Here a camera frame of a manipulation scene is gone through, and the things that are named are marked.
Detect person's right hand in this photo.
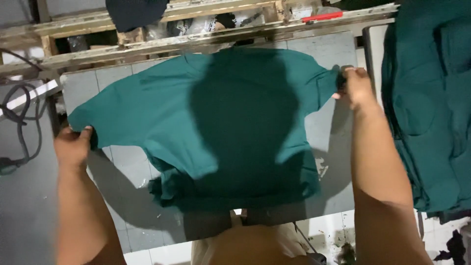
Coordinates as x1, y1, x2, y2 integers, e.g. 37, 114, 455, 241
332, 66, 379, 112

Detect person's left hand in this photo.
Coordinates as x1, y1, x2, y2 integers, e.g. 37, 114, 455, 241
54, 126, 93, 171

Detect teal green t-shirt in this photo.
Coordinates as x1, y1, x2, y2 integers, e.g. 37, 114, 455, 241
68, 47, 341, 210

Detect pile of teal green garments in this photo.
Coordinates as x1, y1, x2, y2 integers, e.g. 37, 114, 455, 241
381, 0, 471, 223

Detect dark navy cloth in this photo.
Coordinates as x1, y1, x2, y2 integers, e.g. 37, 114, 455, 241
105, 0, 170, 33

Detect weathered wooden rack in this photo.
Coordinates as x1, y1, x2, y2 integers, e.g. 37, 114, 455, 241
0, 0, 400, 80

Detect dark cloth scraps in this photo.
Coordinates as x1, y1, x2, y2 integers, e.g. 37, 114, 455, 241
433, 229, 468, 265

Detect person's beige clothing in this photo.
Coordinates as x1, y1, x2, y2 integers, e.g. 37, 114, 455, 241
191, 212, 328, 265

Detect grey cable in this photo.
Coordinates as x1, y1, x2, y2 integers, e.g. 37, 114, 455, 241
0, 48, 48, 175

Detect red handled tool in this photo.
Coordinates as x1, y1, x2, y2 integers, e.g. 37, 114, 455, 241
302, 11, 343, 23

